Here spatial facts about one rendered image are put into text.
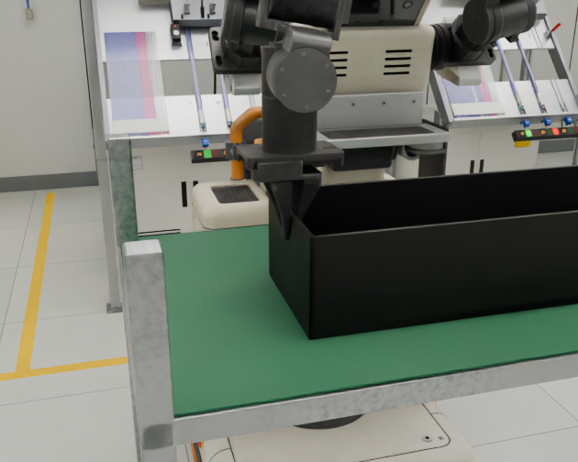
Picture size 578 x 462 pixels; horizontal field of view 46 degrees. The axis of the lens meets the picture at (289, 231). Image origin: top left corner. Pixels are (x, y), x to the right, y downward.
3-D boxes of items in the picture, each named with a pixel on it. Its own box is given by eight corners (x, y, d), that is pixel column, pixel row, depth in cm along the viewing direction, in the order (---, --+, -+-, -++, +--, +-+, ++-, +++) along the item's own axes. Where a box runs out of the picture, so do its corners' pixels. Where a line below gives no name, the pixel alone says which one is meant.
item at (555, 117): (574, 121, 319) (583, 113, 313) (448, 129, 303) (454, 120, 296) (574, 119, 320) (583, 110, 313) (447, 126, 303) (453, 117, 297)
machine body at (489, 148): (527, 236, 368) (542, 122, 346) (408, 249, 350) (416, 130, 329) (466, 201, 426) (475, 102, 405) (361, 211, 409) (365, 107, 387)
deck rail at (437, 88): (448, 128, 303) (453, 121, 297) (443, 129, 302) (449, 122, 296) (408, 1, 328) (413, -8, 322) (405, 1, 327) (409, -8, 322)
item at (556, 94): (577, 115, 317) (581, 112, 315) (449, 124, 301) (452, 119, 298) (564, 82, 324) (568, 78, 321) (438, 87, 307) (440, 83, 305)
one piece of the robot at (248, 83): (223, 81, 129) (222, 19, 123) (249, 80, 130) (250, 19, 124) (233, 96, 120) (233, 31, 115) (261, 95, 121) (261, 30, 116)
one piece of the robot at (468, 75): (434, 73, 139) (442, 16, 134) (457, 72, 141) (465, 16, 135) (458, 87, 131) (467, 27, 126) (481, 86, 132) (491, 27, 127)
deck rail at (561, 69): (578, 121, 320) (586, 114, 314) (574, 121, 319) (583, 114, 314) (531, 0, 345) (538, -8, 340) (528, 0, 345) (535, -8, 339)
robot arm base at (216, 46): (272, 30, 125) (207, 32, 122) (281, 4, 117) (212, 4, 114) (280, 72, 122) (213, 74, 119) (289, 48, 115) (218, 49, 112)
